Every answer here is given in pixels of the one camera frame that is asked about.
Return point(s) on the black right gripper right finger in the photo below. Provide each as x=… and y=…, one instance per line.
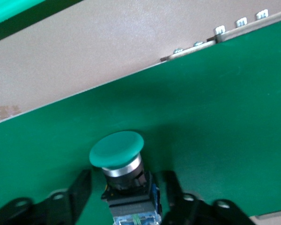
x=189, y=211

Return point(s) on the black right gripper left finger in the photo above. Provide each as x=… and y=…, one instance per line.
x=61, y=206

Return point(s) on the green mushroom push button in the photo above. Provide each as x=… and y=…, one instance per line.
x=117, y=150

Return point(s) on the green conveyor belt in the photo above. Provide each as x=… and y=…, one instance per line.
x=201, y=105

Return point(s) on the green plastic tray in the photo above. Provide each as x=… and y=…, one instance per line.
x=14, y=9

